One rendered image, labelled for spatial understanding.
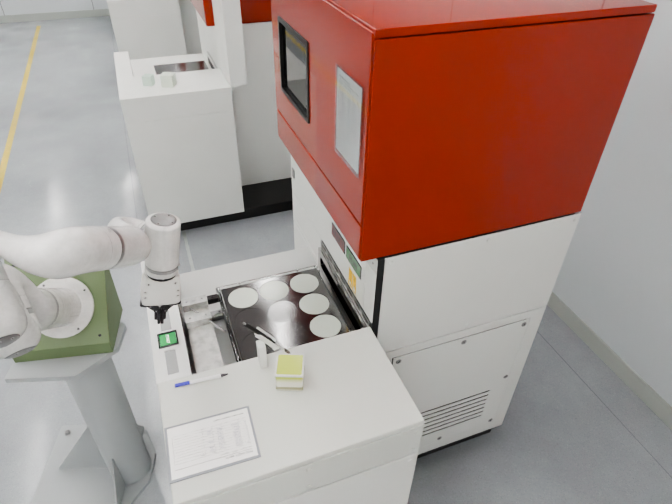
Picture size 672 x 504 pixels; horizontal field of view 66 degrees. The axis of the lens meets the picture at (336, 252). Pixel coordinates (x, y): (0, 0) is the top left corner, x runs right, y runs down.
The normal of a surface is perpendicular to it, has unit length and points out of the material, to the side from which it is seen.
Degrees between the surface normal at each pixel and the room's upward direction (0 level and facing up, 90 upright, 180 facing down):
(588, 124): 90
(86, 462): 90
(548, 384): 0
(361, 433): 0
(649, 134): 90
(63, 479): 0
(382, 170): 90
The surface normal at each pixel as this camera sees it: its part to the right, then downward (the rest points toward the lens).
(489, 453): 0.02, -0.79
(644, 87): -0.94, 0.21
